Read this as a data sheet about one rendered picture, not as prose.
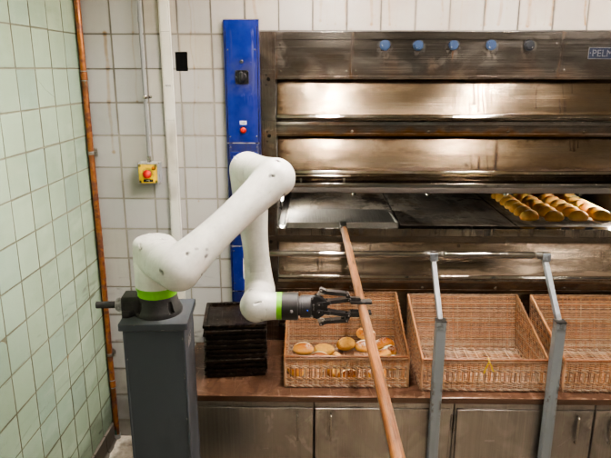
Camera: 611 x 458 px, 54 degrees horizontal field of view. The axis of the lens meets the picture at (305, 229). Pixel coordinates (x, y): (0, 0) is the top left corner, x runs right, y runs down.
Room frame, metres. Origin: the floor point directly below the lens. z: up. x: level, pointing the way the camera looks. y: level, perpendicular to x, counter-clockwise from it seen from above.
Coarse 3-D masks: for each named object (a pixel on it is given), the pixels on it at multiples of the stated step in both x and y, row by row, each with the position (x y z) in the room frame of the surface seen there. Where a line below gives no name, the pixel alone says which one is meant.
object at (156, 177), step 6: (144, 162) 2.82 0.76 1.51; (150, 162) 2.82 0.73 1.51; (156, 162) 2.82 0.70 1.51; (138, 168) 2.79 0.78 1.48; (144, 168) 2.79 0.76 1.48; (150, 168) 2.78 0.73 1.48; (156, 168) 2.78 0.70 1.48; (138, 174) 2.79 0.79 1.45; (156, 174) 2.78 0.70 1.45; (162, 174) 2.85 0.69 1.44; (138, 180) 2.79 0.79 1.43; (144, 180) 2.79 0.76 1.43; (150, 180) 2.78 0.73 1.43; (156, 180) 2.78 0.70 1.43; (162, 180) 2.84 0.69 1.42
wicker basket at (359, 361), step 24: (384, 312) 2.80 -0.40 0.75; (288, 336) 2.71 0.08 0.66; (312, 336) 2.77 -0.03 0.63; (336, 336) 2.77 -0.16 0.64; (384, 336) 2.77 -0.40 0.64; (288, 360) 2.37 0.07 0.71; (312, 360) 2.37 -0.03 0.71; (336, 360) 2.37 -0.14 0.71; (360, 360) 2.36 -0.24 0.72; (384, 360) 2.36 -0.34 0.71; (408, 360) 2.36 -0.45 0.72; (288, 384) 2.37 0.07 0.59; (312, 384) 2.37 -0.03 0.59; (336, 384) 2.36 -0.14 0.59; (360, 384) 2.37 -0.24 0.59; (408, 384) 2.36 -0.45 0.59
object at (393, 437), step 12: (348, 240) 2.54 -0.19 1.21; (348, 252) 2.37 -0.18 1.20; (348, 264) 2.25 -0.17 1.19; (360, 288) 1.97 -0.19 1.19; (360, 312) 1.78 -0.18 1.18; (372, 336) 1.60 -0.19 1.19; (372, 348) 1.52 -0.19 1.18; (372, 360) 1.46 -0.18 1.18; (372, 372) 1.42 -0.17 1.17; (384, 384) 1.33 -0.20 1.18; (384, 396) 1.28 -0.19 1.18; (384, 408) 1.23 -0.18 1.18; (384, 420) 1.19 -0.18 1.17; (396, 432) 1.14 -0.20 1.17; (396, 444) 1.10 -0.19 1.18; (396, 456) 1.06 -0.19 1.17
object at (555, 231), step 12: (288, 228) 2.84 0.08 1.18; (300, 228) 2.84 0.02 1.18; (312, 228) 2.84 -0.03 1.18; (324, 228) 2.84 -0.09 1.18; (336, 228) 2.84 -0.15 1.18; (348, 228) 2.84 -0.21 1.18; (360, 228) 2.84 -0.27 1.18; (372, 228) 2.84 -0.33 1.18; (384, 228) 2.84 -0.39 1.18; (396, 228) 2.84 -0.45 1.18; (408, 228) 2.84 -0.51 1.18; (420, 228) 2.84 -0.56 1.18; (432, 228) 2.84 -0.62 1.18; (444, 228) 2.84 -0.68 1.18; (456, 228) 2.84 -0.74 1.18; (468, 228) 2.84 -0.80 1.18; (480, 228) 2.84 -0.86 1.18; (492, 228) 2.84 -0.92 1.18; (504, 228) 2.84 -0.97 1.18; (516, 228) 2.84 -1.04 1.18; (528, 228) 2.84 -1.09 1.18; (540, 228) 2.84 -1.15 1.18; (552, 228) 2.84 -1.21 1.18; (564, 228) 2.84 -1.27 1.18; (576, 228) 2.84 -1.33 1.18; (588, 228) 2.84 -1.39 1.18; (600, 228) 2.84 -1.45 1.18
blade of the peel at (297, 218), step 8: (288, 216) 3.05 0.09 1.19; (296, 216) 3.05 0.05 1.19; (304, 216) 3.05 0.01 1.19; (312, 216) 3.05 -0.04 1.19; (320, 216) 3.05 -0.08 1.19; (328, 216) 3.05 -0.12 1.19; (336, 216) 3.05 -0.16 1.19; (344, 216) 3.05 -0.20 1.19; (352, 216) 3.05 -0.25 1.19; (360, 216) 3.05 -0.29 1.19; (368, 216) 3.05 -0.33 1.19; (376, 216) 3.05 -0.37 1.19; (384, 216) 3.05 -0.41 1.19; (392, 216) 3.03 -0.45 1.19; (288, 224) 2.85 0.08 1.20; (296, 224) 2.85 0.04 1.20; (304, 224) 2.85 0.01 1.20; (312, 224) 2.85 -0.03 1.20; (320, 224) 2.85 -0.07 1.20; (328, 224) 2.85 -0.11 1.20; (336, 224) 2.85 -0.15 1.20; (352, 224) 2.85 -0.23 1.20; (360, 224) 2.85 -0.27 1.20; (368, 224) 2.85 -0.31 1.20; (376, 224) 2.85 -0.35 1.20; (384, 224) 2.85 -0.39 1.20; (392, 224) 2.85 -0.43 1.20
